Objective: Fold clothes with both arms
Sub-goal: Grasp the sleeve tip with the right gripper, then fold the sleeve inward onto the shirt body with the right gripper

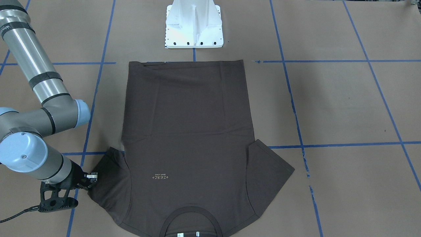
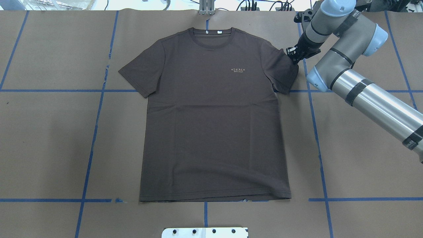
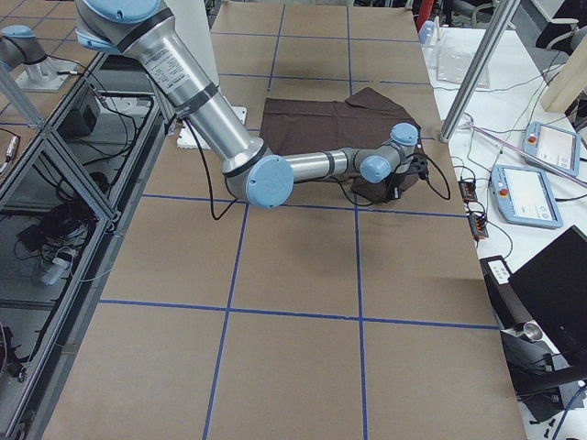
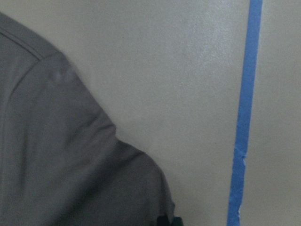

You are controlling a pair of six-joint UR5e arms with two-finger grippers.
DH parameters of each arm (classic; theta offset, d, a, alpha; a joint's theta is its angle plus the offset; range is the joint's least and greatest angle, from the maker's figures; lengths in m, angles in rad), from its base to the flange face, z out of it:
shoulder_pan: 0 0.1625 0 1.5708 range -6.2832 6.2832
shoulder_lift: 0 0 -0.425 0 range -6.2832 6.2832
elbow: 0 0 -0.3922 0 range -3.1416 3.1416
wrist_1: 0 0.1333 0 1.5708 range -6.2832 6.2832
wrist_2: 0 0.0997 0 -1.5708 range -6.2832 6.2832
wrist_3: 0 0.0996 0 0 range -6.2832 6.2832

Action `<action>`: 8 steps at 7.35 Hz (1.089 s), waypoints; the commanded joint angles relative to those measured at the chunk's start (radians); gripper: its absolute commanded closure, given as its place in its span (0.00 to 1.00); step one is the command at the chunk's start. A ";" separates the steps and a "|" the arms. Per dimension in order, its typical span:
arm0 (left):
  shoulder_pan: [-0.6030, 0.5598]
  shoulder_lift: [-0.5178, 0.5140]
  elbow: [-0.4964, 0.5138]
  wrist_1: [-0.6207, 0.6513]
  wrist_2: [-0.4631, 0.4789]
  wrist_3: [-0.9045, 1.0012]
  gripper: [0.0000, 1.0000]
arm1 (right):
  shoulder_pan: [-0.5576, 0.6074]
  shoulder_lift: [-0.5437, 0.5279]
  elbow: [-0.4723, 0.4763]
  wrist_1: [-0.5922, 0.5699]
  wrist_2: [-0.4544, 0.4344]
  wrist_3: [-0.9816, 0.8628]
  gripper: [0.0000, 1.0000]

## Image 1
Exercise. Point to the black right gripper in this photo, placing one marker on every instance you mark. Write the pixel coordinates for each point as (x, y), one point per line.
(75, 174)

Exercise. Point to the dark brown t-shirt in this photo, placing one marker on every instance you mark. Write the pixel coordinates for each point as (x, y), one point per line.
(191, 166)

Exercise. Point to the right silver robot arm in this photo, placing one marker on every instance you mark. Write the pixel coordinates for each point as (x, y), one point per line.
(23, 133)

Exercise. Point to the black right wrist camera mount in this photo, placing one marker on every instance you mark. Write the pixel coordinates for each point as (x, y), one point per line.
(55, 197)

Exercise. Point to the white pedestal column base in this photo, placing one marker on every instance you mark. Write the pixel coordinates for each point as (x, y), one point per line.
(193, 24)

